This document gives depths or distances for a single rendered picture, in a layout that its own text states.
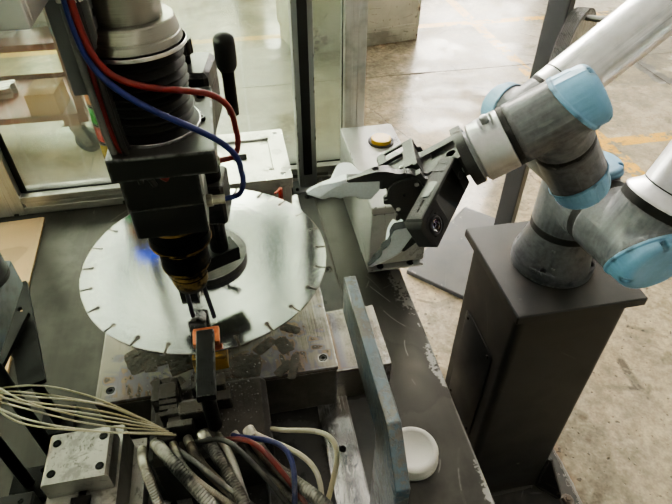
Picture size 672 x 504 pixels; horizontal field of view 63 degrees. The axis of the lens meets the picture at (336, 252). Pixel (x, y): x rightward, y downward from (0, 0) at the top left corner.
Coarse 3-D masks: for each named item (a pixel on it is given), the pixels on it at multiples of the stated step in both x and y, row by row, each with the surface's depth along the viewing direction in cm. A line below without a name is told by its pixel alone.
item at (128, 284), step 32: (256, 192) 87; (128, 224) 81; (256, 224) 81; (288, 224) 81; (96, 256) 76; (128, 256) 76; (256, 256) 76; (288, 256) 76; (320, 256) 76; (96, 288) 71; (128, 288) 71; (160, 288) 71; (224, 288) 71; (256, 288) 71; (288, 288) 71; (96, 320) 67; (128, 320) 67; (160, 320) 67; (192, 320) 67; (224, 320) 67; (256, 320) 67; (288, 320) 67; (160, 352) 63; (192, 352) 63
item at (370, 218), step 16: (352, 128) 113; (368, 128) 113; (384, 128) 113; (352, 144) 108; (368, 144) 108; (352, 160) 104; (368, 160) 104; (384, 192) 96; (352, 208) 111; (368, 208) 96; (384, 208) 93; (352, 224) 113; (368, 224) 98; (384, 224) 96; (368, 240) 99; (384, 240) 98; (368, 256) 101; (400, 256) 102; (416, 256) 102
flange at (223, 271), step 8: (232, 232) 78; (240, 240) 77; (240, 248) 76; (232, 264) 73; (240, 264) 73; (208, 272) 72; (216, 272) 72; (224, 272) 72; (232, 272) 72; (208, 280) 71; (216, 280) 72; (224, 280) 72
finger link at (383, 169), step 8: (376, 168) 67; (384, 168) 66; (392, 168) 67; (352, 176) 67; (360, 176) 66; (368, 176) 66; (376, 176) 66; (384, 176) 66; (392, 176) 66; (400, 176) 66; (384, 184) 67
